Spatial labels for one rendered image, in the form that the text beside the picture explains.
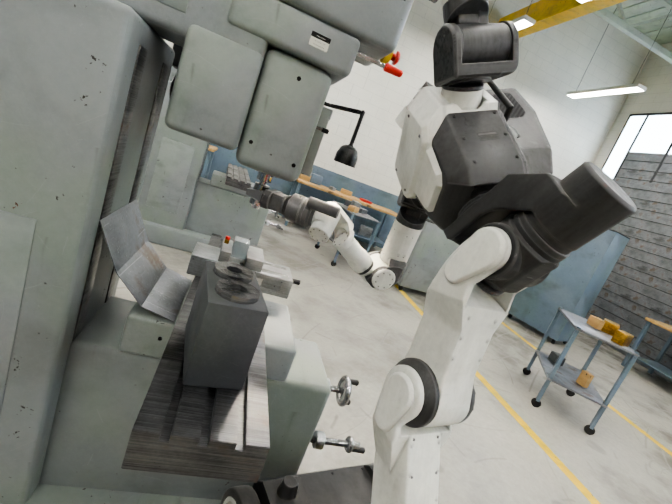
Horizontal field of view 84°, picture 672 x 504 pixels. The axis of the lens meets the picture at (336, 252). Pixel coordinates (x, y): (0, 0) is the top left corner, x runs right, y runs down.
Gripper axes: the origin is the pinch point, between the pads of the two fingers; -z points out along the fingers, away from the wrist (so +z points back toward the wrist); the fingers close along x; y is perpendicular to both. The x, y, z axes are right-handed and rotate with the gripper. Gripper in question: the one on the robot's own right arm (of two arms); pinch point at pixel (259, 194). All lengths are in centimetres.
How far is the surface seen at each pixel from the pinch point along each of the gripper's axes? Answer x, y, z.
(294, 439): -1, 75, 38
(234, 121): 16.2, -18.1, -6.0
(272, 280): -8.1, 27.5, 10.6
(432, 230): -439, 24, 88
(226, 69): 18.4, -29.4, -10.7
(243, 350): 45, 24, 25
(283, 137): 8.7, -18.7, 5.3
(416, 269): -440, 86, 89
